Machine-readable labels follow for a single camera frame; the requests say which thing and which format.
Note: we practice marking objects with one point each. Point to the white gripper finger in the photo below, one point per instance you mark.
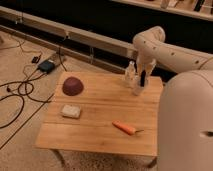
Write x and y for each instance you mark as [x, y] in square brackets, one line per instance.
[138, 74]
[150, 67]

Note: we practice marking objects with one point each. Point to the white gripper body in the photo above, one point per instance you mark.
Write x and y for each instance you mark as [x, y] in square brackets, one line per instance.
[144, 61]

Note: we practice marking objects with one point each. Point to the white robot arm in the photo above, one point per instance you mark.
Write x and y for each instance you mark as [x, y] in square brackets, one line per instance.
[185, 114]

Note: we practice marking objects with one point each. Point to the orange carrot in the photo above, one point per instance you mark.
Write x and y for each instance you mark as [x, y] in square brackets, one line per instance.
[130, 130]

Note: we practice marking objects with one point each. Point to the wooden table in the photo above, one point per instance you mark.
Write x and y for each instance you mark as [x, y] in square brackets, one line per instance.
[104, 99]

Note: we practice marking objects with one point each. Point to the maroon upturned bowl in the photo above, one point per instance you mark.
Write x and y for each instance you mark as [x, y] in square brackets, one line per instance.
[72, 86]

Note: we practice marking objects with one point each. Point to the wooden shelf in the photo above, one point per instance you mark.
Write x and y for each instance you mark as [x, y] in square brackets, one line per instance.
[199, 9]

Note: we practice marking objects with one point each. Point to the white sponge block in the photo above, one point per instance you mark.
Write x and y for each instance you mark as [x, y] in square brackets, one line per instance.
[71, 111]

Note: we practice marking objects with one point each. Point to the teal power adapter box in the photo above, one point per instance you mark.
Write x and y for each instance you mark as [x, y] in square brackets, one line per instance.
[46, 66]

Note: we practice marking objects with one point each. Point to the small black plug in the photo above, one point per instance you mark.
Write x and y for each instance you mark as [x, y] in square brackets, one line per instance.
[36, 59]

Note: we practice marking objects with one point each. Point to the long metal rail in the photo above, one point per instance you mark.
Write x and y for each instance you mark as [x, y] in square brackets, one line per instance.
[112, 45]

